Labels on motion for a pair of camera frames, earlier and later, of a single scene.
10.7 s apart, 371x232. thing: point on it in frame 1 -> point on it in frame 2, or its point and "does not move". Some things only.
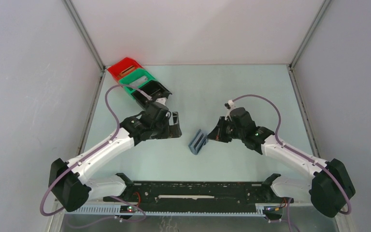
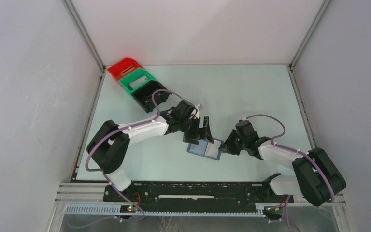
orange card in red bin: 127,71 does not move
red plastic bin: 116,69 does not move
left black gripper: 171,131 -> 198,133
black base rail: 196,194 does not move
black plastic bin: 153,89 does not move
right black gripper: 217,134 -> 227,147
